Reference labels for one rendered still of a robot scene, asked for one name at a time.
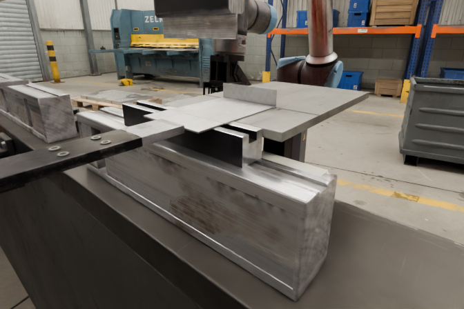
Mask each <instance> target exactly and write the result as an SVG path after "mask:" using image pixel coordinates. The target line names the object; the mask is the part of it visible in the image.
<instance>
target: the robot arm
mask: <svg viewBox="0 0 464 309"><path fill-rule="evenodd" d="M277 20H278V15H277V12H276V9H275V8H274V7H273V6H270V5H269V4H268V3H267V2H264V1H259V0H244V12H243V13H242V14H238V38H237V39H213V51H214V52H215V54H214V55H211V58H210V79H209V81H204V83H203V95H204V94H205V88H208V94H210V89H211V94H212V93H216V92H222V91H223V83H232V84H238V85H243V86H251V83H250V82H249V80H248V79H247V77H246V76H245V74H244V73H243V71H242V69H241V68H240V66H239V65H237V61H244V56H243V54H245V52H246V44H247V33H256V34H268V33H270V32H271V31H272V30H273V29H274V28H275V26H276V24H277ZM307 21H308V33H309V55H308V56H307V58H306V57H305V56H301V57H288V58H281V59H279V60H278V66H277V68H276V70H277V77H276V81H278V82H285V83H296V84H302V85H309V86H321V87H328V88H337V86H338V84H339V82H340V79H341V76H342V71H343V64H342V62H341V61H338V55H337V54H336V53H335V52H334V51H333V0H307Z"/></svg>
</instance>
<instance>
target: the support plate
mask: <svg viewBox="0 0 464 309"><path fill-rule="evenodd" d="M252 86H253V87H259V88H269V89H275V90H277V97H276V107H278V108H273V109H270V110H267V111H264V112H261V113H258V114H255V115H252V116H250V117H246V118H243V119H240V120H237V121H234V122H237V123H243V124H246V125H249V126H254V127H258V128H262V137H264V138H267V139H271V140H274V141H279V142H283V141H285V140H287V139H289V138H291V137H293V136H295V135H297V134H299V133H301V132H303V131H305V130H307V129H308V128H310V127H312V126H314V125H316V124H318V123H320V122H322V121H324V120H326V119H328V118H330V117H332V116H334V115H336V114H338V113H339V112H342V111H343V110H346V109H348V108H350V107H352V106H354V105H356V104H357V103H360V102H361V101H364V100H365V99H367V98H369V92H364V91H357V90H346V89H340V88H328V87H321V86H309V85H302V84H296V83H285V82H278V81H270V82H266V83H260V84H256V85H252ZM208 95H211V96H215V97H210V96H206V95H202V96H198V97H192V98H188V99H182V100H179V101H172V102H168V103H163V104H162V105H164V106H171V107H174V108H179V107H182V106H188V105H191V104H195V103H200V102H204V101H209V100H213V99H218V97H223V91H222V92H216V93H212V94H208ZM279 108H285V109H290V110H283V109H281V110H277V109H279ZM291 110H297V111H301V112H295V111H291ZM302 112H308V113H312V114H307V113H302ZM314 114H319V115H314Z"/></svg>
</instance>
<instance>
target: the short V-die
mask: <svg viewBox="0 0 464 309"><path fill-rule="evenodd" d="M165 107H168V106H164V105H161V104H158V103H153V102H149V101H144V100H139V101H137V105H135V104H133V103H123V104H122V109H123V114H124V125H125V126H128V127H130V126H135V125H138V124H141V123H146V122H149V121H154V120H152V119H147V118H145V117H144V115H147V114H153V113H156V112H161V111H165V110H170V109H168V108H165ZM164 140H166V141H169V142H171V143H174V144H177V145H179V146H182V147H185V148H188V149H190V150H194V151H196V152H199V153H202V154H204V155H207V156H210V157H213V158H215V159H219V160H220V161H224V162H227V163H229V164H232V165H235V166H237V167H240V168H243V167H245V166H247V165H249V164H251V163H253V162H254V161H257V160H258V159H261V158H262V129H261V130H252V129H249V128H244V127H241V126H236V125H233V124H229V123H228V124H226V125H223V126H220V127H217V128H214V129H211V130H207V131H205V132H201V133H199V134H198V133H195V132H191V131H188V130H184V133H183V134H179V135H177V136H174V137H170V138H167V139H164Z"/></svg>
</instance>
